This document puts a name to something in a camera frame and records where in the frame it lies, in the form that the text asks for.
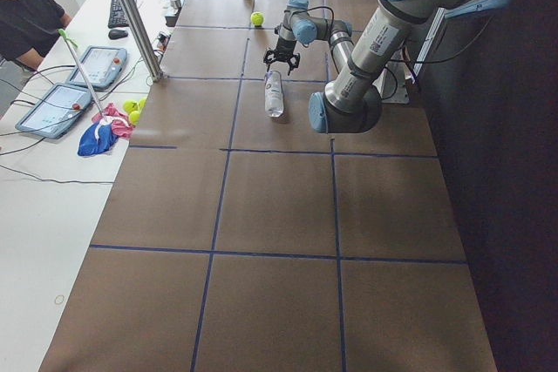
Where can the blue cloth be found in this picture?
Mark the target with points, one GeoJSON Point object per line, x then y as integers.
{"type": "Point", "coordinates": [97, 139]}

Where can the far teach pendant tablet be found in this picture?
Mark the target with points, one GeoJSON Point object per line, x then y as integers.
{"type": "Point", "coordinates": [102, 65]}

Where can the spare tennis ball right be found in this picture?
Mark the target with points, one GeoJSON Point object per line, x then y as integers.
{"type": "Point", "coordinates": [141, 104]}

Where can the small metal cup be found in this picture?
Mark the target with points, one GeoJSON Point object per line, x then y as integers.
{"type": "Point", "coordinates": [175, 4]}

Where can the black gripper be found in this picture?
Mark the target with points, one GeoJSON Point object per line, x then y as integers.
{"type": "Point", "coordinates": [283, 47]}

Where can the clear tennis ball can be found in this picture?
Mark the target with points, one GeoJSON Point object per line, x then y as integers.
{"type": "Point", "coordinates": [273, 94]}

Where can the teach pendant tablet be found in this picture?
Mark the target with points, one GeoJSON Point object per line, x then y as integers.
{"type": "Point", "coordinates": [56, 112]}
{"type": "Point", "coordinates": [102, 65]}

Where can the yellow tennis ball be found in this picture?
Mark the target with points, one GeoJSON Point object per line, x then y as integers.
{"type": "Point", "coordinates": [257, 19]}

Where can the spare tennis ball lower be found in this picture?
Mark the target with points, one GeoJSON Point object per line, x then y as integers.
{"type": "Point", "coordinates": [134, 117]}

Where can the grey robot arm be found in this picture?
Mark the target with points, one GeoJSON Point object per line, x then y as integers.
{"type": "Point", "coordinates": [351, 103]}

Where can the person in black shirt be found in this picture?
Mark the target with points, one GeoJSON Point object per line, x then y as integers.
{"type": "Point", "coordinates": [29, 29]}

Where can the aluminium frame post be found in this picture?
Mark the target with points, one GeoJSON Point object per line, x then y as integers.
{"type": "Point", "coordinates": [142, 40]}

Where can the black computer mouse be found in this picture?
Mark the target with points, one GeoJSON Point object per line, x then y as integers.
{"type": "Point", "coordinates": [116, 33]}

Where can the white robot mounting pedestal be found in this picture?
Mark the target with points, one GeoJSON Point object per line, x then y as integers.
{"type": "Point", "coordinates": [391, 84]}

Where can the spare tennis ball left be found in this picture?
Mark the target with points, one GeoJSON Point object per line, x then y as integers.
{"type": "Point", "coordinates": [130, 106]}

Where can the near teach pendant tablet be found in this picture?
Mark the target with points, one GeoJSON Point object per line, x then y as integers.
{"type": "Point", "coordinates": [56, 112]}

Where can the pink cloth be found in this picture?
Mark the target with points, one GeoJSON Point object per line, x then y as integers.
{"type": "Point", "coordinates": [114, 119]}

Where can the spare tennis ball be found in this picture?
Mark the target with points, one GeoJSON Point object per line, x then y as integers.
{"type": "Point", "coordinates": [141, 104]}
{"type": "Point", "coordinates": [134, 117]}
{"type": "Point", "coordinates": [130, 106]}

